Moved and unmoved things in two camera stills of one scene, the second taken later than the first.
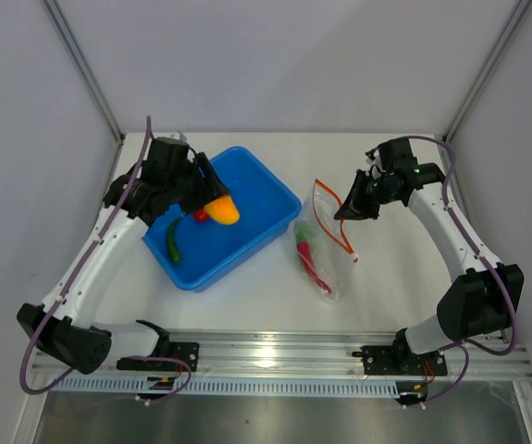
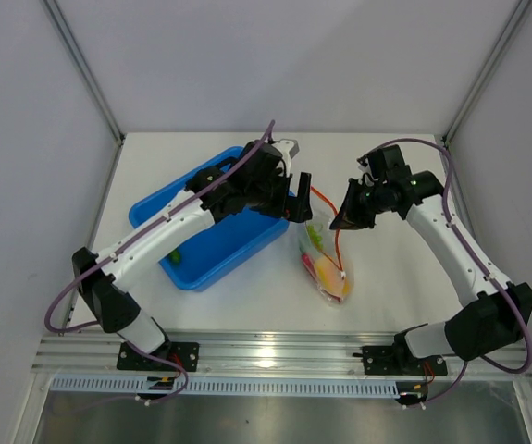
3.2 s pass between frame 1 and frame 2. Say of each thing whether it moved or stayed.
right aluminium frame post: stayed
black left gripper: moved
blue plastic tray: stayed
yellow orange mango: moved
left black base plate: stayed
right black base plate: stayed
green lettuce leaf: moved
